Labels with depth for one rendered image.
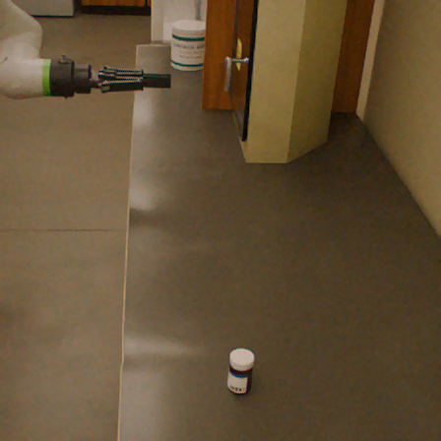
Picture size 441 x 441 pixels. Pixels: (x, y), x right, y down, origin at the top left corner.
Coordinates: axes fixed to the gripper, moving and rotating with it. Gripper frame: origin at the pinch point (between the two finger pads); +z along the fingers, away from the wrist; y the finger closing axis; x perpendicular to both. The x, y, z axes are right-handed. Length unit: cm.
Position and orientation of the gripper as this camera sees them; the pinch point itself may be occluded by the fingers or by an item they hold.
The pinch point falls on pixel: (157, 80)
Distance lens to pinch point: 174.5
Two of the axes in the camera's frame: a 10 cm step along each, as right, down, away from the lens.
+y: -0.8, -5.5, 8.3
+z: 9.9, 0.1, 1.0
